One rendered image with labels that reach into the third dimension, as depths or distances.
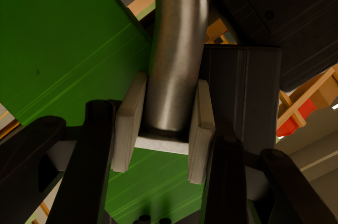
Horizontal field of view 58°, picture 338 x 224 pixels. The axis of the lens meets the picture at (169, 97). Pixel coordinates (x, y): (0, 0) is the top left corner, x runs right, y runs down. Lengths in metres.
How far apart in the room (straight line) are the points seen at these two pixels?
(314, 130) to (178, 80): 9.59
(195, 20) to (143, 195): 0.15
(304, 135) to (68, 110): 9.58
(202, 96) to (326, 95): 4.15
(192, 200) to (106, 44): 0.14
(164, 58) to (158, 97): 0.02
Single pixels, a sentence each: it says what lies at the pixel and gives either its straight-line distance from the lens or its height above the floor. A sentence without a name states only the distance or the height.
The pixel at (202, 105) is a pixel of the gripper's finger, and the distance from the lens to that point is 0.15.
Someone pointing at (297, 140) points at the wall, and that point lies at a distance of 9.77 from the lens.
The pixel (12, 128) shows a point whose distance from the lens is 0.42.
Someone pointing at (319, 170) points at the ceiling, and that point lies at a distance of 7.87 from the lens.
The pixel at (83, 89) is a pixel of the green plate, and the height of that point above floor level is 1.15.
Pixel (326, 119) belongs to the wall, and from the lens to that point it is 9.71.
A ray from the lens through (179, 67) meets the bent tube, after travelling 0.17.
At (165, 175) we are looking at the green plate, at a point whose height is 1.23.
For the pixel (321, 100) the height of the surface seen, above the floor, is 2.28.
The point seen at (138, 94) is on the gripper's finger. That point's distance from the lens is 0.15.
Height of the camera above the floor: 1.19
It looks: level
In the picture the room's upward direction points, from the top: 146 degrees clockwise
